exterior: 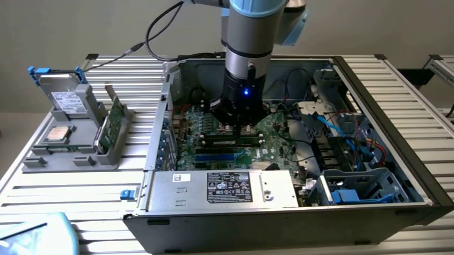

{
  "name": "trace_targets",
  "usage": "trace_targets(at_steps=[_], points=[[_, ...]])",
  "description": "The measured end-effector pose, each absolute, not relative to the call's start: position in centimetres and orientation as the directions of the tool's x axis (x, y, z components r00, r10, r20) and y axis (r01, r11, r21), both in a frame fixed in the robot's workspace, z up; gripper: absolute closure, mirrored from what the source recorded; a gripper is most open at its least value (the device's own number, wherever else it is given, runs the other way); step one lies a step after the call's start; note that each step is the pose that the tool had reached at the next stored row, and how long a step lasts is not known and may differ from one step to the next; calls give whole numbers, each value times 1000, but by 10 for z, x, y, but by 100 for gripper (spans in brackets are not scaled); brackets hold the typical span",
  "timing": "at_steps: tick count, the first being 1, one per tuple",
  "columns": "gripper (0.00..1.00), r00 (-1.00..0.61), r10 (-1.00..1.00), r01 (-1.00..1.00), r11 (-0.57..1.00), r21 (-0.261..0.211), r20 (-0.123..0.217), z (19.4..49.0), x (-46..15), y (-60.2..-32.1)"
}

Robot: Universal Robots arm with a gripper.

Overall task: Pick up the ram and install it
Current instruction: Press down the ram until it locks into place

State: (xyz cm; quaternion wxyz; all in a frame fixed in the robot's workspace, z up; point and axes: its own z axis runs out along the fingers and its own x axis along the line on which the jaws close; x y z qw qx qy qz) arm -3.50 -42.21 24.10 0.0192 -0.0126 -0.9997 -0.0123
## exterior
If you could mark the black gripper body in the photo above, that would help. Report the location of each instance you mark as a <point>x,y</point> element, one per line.
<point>244,87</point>

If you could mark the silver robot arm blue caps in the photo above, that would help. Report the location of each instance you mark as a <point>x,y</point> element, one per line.
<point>249,34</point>

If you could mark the black RAM stick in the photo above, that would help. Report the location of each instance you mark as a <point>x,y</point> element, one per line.
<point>222,143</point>
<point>217,137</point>

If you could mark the CPU socket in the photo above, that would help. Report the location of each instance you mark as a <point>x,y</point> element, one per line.
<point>249,129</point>

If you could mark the green motherboard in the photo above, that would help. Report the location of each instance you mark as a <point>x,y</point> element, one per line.
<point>273,138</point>

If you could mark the black expansion slot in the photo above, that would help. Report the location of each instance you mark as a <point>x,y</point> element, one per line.
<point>214,151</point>

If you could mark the blue expansion slot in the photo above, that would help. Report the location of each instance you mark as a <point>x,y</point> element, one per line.
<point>214,157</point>

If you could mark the silver chipset heat sink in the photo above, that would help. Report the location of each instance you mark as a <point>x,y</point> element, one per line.
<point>261,166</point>

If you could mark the grey optical drive bay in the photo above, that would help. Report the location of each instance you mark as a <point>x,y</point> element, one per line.
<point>328,85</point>

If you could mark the black fan shroud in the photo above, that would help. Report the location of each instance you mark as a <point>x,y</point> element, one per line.
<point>330,154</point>

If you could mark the silver power supply unit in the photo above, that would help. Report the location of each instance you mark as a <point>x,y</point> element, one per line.
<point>198,190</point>

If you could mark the green graphics card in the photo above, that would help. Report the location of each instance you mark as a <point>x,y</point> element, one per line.
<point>114,125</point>

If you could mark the blue case latch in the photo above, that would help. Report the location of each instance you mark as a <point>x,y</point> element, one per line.
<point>127,194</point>

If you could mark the grey disk bay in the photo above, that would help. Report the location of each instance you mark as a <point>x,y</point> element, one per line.
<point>369,183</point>

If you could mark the grey parts rack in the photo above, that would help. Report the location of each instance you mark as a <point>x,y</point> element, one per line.
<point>85,159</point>

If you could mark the open black PC case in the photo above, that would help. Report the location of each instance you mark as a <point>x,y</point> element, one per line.
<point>270,231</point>

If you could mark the hard disk in blue carrier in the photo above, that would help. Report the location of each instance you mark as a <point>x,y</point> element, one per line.
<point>63,98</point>

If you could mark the CPU chip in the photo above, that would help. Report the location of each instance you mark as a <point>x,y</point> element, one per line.
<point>61,133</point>

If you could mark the metal slat side table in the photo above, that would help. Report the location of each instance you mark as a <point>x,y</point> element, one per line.
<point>441,65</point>

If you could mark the light blue object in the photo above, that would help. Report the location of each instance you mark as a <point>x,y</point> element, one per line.
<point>39,236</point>

